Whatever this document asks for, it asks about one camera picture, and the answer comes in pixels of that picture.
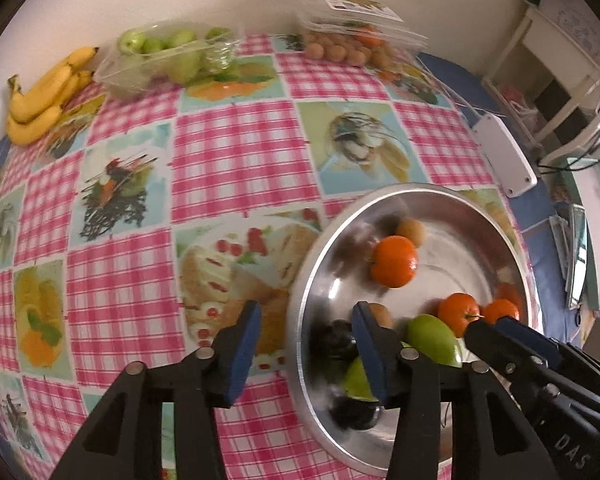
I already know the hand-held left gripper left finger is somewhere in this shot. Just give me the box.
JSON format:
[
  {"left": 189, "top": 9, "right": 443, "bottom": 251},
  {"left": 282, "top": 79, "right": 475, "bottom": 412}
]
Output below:
[{"left": 47, "top": 300, "right": 263, "bottom": 480}]

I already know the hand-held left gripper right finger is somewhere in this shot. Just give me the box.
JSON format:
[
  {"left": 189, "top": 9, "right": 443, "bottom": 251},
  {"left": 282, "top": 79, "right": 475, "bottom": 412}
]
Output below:
[{"left": 351, "top": 301, "right": 556, "bottom": 480}]

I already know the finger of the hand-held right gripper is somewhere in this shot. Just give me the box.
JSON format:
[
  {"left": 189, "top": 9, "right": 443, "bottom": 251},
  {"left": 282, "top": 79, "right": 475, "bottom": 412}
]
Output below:
[
  {"left": 464, "top": 319, "right": 536, "bottom": 386},
  {"left": 494, "top": 315, "right": 576, "bottom": 368}
]

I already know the large green jujube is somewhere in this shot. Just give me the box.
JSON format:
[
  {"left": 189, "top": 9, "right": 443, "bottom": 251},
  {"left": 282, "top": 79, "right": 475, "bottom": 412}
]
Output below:
[
  {"left": 406, "top": 314, "right": 465, "bottom": 368},
  {"left": 342, "top": 342, "right": 411, "bottom": 402}
]

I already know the orange mandarin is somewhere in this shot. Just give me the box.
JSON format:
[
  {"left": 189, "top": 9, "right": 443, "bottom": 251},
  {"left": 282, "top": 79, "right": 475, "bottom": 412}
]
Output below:
[
  {"left": 437, "top": 293, "right": 482, "bottom": 338},
  {"left": 369, "top": 235, "right": 419, "bottom": 289},
  {"left": 481, "top": 298, "right": 521, "bottom": 326}
]

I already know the brown kiwi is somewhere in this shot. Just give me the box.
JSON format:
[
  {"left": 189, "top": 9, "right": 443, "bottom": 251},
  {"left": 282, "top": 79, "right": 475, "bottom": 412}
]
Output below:
[
  {"left": 395, "top": 217, "right": 427, "bottom": 248},
  {"left": 367, "top": 302, "right": 395, "bottom": 331}
]

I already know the round metal bowl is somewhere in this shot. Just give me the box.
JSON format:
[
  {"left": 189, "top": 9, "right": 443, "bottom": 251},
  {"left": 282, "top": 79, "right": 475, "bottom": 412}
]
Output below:
[{"left": 286, "top": 183, "right": 538, "bottom": 478}]

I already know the white plastic device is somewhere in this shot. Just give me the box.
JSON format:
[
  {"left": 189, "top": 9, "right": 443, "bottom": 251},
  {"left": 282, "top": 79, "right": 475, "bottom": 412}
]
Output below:
[{"left": 472, "top": 113, "right": 538, "bottom": 200}]

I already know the pink checked tablecloth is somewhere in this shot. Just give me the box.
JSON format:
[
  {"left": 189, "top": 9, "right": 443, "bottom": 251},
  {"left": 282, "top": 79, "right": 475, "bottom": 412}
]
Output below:
[{"left": 0, "top": 34, "right": 523, "bottom": 480}]

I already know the bag of green apples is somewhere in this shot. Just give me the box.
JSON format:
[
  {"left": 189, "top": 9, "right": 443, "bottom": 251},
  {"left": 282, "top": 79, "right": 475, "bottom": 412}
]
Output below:
[{"left": 94, "top": 19, "right": 246, "bottom": 100}]

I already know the pile of brown longans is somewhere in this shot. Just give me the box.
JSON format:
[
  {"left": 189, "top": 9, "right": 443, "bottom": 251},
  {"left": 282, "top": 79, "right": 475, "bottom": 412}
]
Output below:
[{"left": 302, "top": 30, "right": 396, "bottom": 67}]

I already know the yellow banana bunch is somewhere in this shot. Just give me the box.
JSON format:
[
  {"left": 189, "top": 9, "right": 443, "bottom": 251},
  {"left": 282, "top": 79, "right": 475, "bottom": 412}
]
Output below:
[{"left": 6, "top": 46, "right": 101, "bottom": 147}]

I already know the pile of small green jujubes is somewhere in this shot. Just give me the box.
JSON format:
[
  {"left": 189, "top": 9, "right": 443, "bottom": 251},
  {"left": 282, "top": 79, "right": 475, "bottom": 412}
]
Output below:
[{"left": 117, "top": 26, "right": 231, "bottom": 86}]

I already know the clear plastic clamshell box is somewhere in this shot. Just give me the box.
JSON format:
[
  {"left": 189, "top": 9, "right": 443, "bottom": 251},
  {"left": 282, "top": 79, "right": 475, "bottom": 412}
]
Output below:
[{"left": 295, "top": 0, "right": 431, "bottom": 68}]

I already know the black cable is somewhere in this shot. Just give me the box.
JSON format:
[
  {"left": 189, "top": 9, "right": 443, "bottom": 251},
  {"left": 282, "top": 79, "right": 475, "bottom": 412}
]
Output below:
[{"left": 537, "top": 125, "right": 600, "bottom": 176}]

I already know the white cable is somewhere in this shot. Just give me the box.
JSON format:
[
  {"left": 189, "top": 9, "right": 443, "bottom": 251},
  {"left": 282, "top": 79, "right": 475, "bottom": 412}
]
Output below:
[{"left": 415, "top": 57, "right": 511, "bottom": 121}]

